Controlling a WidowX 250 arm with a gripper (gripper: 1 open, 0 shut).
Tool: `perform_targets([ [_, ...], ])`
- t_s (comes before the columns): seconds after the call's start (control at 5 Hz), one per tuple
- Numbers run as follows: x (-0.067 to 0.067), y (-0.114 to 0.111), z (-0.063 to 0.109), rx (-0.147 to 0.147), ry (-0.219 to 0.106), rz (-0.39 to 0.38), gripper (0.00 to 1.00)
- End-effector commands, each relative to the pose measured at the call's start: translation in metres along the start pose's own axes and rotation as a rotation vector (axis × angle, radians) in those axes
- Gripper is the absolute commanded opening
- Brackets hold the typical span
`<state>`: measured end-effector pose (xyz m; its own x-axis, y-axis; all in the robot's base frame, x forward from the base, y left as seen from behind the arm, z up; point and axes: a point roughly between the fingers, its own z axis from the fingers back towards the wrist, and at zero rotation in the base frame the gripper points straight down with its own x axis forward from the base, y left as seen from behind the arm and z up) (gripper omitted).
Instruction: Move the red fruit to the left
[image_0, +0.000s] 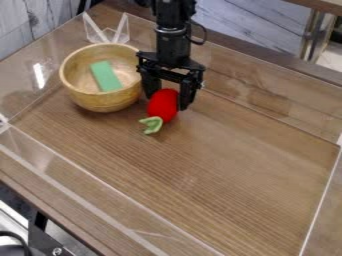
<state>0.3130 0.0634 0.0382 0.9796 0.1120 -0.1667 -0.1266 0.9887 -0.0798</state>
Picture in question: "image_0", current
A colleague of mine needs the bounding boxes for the metal table leg background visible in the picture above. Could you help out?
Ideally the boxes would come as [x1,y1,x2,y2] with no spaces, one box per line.
[299,10,336,63]

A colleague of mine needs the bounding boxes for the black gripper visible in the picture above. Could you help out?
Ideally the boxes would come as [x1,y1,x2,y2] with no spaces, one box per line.
[136,26,205,111]

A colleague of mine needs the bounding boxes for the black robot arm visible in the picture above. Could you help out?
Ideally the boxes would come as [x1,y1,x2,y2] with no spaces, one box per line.
[135,0,207,111]

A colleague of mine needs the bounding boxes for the green rectangular block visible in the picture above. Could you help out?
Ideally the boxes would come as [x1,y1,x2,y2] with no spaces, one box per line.
[91,61,123,92]

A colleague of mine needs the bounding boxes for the red plush fruit green leaves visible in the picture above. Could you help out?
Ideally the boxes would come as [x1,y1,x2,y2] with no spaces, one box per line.
[139,88,177,135]

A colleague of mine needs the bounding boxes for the black table frame leg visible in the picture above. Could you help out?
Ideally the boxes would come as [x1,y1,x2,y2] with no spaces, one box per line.
[0,209,77,256]

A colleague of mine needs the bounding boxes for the clear acrylic corner bracket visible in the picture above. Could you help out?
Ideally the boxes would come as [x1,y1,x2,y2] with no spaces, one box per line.
[81,13,129,44]

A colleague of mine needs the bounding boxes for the wooden bowl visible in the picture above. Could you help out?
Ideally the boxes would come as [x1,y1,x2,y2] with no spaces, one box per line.
[58,43,141,113]

